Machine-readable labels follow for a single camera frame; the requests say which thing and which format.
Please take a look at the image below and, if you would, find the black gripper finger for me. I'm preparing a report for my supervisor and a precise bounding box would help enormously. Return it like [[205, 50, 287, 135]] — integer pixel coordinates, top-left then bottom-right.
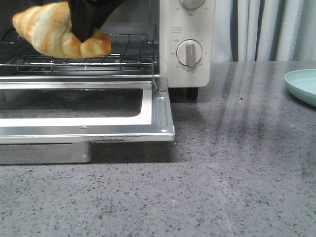
[[68, 0, 123, 42]]

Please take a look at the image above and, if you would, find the golden croissant bread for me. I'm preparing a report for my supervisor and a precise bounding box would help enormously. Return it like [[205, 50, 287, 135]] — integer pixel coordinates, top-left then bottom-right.
[[12, 1, 112, 59]]

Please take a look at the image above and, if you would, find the glass oven door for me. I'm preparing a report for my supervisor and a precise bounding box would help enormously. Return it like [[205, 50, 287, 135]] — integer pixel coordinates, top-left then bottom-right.
[[0, 76, 175, 164]]

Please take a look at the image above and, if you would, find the white toaster oven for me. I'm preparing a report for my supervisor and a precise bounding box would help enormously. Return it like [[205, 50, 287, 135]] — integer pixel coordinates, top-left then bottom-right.
[[0, 0, 215, 88]]

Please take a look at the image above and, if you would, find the black oven foot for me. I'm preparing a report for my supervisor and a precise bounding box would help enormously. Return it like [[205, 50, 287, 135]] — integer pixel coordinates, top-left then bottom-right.
[[187, 87, 198, 100]]

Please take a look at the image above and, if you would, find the upper white temperature knob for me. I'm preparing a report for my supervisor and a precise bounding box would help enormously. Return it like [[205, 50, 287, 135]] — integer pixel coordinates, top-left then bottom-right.
[[179, 0, 204, 10]]

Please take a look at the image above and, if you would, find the lower white timer knob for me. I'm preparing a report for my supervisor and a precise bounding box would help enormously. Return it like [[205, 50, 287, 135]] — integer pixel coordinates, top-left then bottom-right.
[[176, 39, 202, 68]]

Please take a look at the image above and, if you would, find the grey white curtain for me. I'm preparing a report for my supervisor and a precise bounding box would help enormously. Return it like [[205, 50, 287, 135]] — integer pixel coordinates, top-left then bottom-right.
[[211, 0, 316, 62]]

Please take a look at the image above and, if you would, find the light green plate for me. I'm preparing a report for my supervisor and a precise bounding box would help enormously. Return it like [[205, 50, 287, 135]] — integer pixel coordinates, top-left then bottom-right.
[[284, 69, 316, 107]]

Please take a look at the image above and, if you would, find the metal wire oven rack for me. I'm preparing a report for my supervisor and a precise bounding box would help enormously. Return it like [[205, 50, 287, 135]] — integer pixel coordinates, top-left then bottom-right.
[[0, 34, 158, 75]]

